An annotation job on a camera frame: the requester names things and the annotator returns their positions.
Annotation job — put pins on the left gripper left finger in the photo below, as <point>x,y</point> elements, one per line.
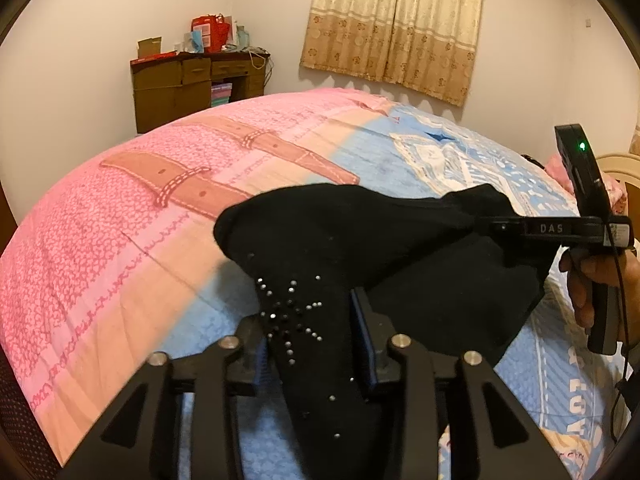
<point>138,435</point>

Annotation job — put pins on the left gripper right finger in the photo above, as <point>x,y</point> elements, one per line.
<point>491,435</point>

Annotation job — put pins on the black sweater garment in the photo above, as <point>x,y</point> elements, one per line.
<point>424,263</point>

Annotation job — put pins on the person's right hand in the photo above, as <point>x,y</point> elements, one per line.
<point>603,270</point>

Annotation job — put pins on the pink floral folded blanket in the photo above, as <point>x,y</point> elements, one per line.
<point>565,174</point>

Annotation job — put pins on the cream wooden headboard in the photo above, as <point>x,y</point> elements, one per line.
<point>620,172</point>

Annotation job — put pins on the blue pink patterned bedspread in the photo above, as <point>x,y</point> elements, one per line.
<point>120,254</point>

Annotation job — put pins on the beige window curtain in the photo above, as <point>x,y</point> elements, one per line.
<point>428,46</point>

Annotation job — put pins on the brown wooden desk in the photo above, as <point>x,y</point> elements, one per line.
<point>174,85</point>

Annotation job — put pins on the brown cardboard box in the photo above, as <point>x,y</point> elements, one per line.
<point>149,47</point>

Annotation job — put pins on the red gift bag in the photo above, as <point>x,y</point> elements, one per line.
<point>215,30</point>

